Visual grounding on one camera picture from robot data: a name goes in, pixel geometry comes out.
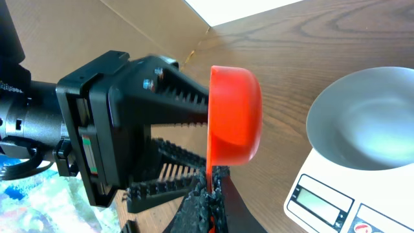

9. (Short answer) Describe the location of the orange measuring scoop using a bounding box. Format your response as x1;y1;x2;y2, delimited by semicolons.
205;65;263;233

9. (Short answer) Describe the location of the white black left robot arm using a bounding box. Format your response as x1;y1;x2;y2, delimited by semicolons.
1;2;209;213

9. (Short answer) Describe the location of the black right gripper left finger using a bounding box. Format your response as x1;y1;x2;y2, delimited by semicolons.
164;168;210;233

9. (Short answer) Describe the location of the grey round bowl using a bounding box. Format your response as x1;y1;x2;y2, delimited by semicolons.
306;67;413;170

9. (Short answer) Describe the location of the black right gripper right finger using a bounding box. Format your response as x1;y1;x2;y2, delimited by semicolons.
212;166;267;233

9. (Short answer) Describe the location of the white digital kitchen scale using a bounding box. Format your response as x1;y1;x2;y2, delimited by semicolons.
283;150;413;233

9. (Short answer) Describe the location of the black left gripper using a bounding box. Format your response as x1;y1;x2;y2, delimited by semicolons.
56;50;209;214

